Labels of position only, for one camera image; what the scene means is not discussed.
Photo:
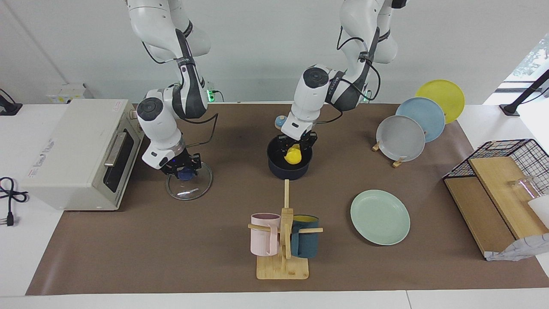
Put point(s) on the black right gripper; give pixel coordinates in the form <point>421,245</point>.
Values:
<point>182,162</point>

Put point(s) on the white toaster oven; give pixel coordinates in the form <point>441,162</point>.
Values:
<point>73,159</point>

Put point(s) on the black camera stand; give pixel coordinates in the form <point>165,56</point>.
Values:
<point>510,109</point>

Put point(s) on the white cup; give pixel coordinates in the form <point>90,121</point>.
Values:
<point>541,210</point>

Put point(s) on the white electrical box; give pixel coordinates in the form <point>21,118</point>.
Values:
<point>68,93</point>

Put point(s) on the pink mug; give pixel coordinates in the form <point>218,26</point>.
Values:
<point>262,240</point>

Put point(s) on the white crumpled paper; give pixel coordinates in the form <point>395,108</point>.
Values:
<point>519,249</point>

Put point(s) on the clear glass jar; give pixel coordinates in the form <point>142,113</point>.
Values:
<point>522,187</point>

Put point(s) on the green plate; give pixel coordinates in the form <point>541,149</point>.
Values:
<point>379,219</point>

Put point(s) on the black desk clamp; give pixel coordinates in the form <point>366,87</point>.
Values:
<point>10,109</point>

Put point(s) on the brown table mat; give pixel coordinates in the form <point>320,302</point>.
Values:
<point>193,249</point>

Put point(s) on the light blue plate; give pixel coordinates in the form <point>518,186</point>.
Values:
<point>426,116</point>

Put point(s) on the wooden mug tree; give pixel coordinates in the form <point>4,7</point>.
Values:
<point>283,268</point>

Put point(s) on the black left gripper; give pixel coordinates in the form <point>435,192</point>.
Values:
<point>296,140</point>

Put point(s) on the glass lid blue knob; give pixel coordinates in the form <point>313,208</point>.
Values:
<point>188,193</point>

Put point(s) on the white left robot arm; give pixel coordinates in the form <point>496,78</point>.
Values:
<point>311,98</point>

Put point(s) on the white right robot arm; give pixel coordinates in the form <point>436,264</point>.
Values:
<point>161,124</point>

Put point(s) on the wooden plate rack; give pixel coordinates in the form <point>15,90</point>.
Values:
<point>397,163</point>

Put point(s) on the yellow plate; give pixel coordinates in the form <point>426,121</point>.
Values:
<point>446,96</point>

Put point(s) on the grey plate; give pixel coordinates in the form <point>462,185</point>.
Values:
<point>401,139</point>

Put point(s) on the dark teal mug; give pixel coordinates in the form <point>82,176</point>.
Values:
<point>305,244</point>

